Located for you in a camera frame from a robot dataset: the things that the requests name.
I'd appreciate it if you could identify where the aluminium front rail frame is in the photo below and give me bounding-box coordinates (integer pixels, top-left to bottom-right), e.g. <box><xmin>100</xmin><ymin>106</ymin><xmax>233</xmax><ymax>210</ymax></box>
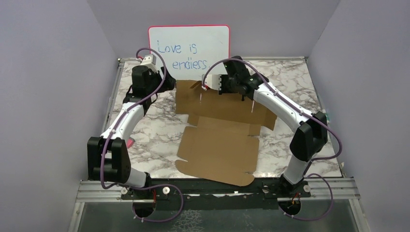
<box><xmin>69</xmin><ymin>178</ymin><xmax>369</xmax><ymax>232</ymax></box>

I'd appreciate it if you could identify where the brown cardboard box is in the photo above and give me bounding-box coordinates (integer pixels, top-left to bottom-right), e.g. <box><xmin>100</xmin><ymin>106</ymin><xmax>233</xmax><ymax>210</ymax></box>
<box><xmin>175</xmin><ymin>80</ymin><xmax>277</xmax><ymax>186</ymax></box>

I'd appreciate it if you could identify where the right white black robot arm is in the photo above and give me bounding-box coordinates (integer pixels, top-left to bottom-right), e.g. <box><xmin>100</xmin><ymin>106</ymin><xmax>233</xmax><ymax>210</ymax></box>
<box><xmin>220</xmin><ymin>56</ymin><xmax>328</xmax><ymax>197</ymax></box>

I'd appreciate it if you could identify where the pink framed whiteboard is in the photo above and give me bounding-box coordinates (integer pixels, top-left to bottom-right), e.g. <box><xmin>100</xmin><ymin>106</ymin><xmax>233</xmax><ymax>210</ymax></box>
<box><xmin>148</xmin><ymin>25</ymin><xmax>230</xmax><ymax>81</ymax></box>

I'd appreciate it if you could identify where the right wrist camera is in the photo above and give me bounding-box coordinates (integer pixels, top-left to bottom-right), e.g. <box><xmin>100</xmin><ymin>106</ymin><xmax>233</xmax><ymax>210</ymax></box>
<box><xmin>202</xmin><ymin>74</ymin><xmax>228</xmax><ymax>91</ymax></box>

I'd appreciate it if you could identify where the pink marker pen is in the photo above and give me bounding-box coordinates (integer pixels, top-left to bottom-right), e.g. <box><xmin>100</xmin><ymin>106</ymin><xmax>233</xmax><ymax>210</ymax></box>
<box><xmin>126</xmin><ymin>138</ymin><xmax>135</xmax><ymax>149</ymax></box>

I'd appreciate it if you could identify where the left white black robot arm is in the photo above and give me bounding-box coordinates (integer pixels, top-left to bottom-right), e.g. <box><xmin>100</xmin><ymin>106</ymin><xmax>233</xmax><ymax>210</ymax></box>
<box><xmin>87</xmin><ymin>64</ymin><xmax>176</xmax><ymax>199</ymax></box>

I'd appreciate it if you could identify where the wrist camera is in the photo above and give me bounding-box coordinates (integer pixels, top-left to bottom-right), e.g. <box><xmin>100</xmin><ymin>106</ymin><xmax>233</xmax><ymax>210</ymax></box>
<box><xmin>140</xmin><ymin>54</ymin><xmax>157</xmax><ymax>72</ymax></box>
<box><xmin>202</xmin><ymin>74</ymin><xmax>228</xmax><ymax>91</ymax></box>

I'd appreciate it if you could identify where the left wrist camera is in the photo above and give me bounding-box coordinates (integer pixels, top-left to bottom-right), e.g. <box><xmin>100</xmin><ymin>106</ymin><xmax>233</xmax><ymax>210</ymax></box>
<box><xmin>140</xmin><ymin>54</ymin><xmax>157</xmax><ymax>72</ymax></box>

